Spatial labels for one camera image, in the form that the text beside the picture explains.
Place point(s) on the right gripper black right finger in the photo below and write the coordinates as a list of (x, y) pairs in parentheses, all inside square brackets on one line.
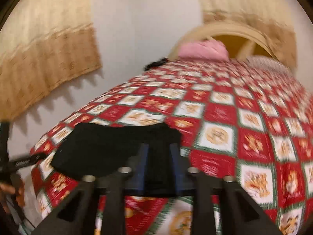
[(239, 213)]

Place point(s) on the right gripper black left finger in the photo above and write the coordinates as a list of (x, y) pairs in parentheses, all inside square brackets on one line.
[(77, 212)]

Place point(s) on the black pants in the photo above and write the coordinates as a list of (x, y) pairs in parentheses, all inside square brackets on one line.
[(93, 149)]

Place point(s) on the person's left hand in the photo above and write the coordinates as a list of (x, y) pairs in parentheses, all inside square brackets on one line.
[(7, 189)]

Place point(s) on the striped grey pillow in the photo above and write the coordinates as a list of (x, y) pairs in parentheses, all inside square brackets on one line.
[(267, 63)]

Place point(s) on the black object beside bed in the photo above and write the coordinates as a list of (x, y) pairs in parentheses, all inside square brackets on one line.
[(156, 64)]

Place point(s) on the pink pillow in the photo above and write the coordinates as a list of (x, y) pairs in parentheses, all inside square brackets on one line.
[(204, 50)]

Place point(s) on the cream wooden headboard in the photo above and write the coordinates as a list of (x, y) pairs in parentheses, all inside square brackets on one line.
[(241, 41)]

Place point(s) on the beige curtain behind headboard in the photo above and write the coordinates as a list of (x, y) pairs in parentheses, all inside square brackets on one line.
[(270, 17)]

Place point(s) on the beige curtain left wall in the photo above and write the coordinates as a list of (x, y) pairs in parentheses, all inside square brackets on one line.
[(44, 43)]

